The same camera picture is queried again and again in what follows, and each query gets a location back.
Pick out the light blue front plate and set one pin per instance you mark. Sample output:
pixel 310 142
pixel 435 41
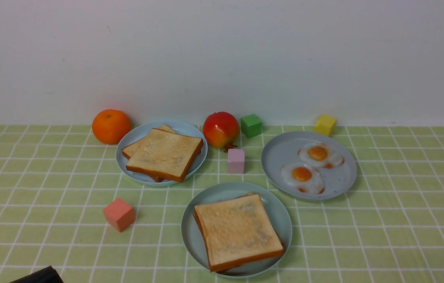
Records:
pixel 276 211

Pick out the yellow cube block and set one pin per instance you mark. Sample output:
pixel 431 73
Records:
pixel 325 125

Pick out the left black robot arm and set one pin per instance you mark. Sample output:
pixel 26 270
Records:
pixel 45 275

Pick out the blue plate with toast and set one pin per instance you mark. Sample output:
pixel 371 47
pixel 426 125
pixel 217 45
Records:
pixel 141 131

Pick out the red pomegranate fruit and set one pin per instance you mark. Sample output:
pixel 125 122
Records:
pixel 221 129

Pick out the fried egg front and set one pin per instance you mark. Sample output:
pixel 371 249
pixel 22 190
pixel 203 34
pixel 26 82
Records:
pixel 303 178

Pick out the grey plate with eggs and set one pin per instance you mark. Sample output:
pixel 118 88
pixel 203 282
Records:
pixel 283 149

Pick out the orange fruit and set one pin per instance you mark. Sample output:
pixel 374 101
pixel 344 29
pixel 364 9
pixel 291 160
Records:
pixel 110 126

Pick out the red cube block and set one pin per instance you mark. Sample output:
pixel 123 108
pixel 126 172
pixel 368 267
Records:
pixel 119 214

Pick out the green cube block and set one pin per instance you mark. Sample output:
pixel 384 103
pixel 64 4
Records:
pixel 251 125

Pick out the pink cube block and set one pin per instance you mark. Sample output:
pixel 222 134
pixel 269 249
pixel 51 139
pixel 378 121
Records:
pixel 236 161

